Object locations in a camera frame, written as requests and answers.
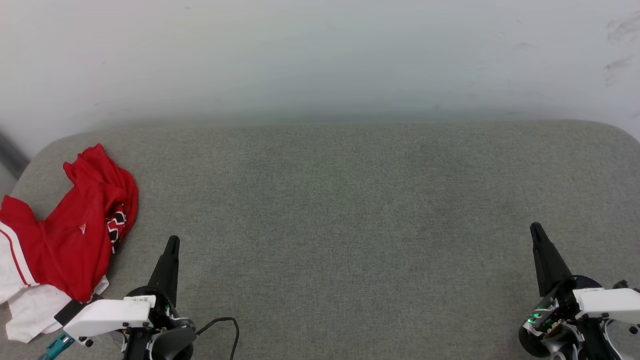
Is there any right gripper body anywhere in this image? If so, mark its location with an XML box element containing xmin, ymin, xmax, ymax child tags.
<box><xmin>518</xmin><ymin>275</ymin><xmax>622</xmax><ymax>360</ymax></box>

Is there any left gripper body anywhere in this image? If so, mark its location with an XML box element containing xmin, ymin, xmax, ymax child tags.
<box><xmin>107</xmin><ymin>286</ymin><xmax>197</xmax><ymax>360</ymax></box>

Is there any teal camera cable connector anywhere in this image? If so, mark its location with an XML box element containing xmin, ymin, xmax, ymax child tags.
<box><xmin>39</xmin><ymin>332</ymin><xmax>76</xmax><ymax>360</ymax></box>

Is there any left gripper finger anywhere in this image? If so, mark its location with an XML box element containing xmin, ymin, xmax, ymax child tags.
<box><xmin>147</xmin><ymin>235</ymin><xmax>181</xmax><ymax>307</ymax></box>

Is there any grey wall baseboard strip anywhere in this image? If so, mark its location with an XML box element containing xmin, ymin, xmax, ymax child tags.
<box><xmin>0</xmin><ymin>129</ymin><xmax>31</xmax><ymax>181</ymax></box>

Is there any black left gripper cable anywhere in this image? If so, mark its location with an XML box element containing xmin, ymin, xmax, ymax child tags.
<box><xmin>196</xmin><ymin>317</ymin><xmax>241</xmax><ymax>360</ymax></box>

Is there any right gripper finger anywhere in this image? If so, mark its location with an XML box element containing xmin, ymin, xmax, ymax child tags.
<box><xmin>530</xmin><ymin>222</ymin><xmax>574</xmax><ymax>298</ymax></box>

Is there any red and white basketball jersey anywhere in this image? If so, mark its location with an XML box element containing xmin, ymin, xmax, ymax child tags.
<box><xmin>0</xmin><ymin>144</ymin><xmax>139</xmax><ymax>344</ymax></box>

